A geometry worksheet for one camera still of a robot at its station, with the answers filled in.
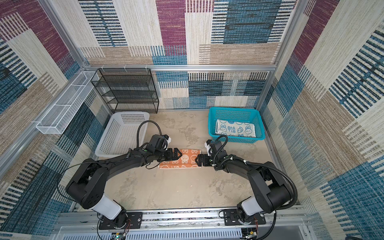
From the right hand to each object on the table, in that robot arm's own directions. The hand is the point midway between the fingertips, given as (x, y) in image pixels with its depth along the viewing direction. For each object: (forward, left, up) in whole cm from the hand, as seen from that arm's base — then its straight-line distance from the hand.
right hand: (202, 161), depth 91 cm
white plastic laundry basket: (+26, +54, -1) cm, 60 cm away
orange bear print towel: (+2, +9, 0) cm, 9 cm away
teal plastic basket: (+30, -37, +6) cm, 48 cm away
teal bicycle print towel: (+24, -24, +1) cm, 34 cm away
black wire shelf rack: (+49, +51, +17) cm, 73 cm away
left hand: (+3, +15, +5) cm, 16 cm away
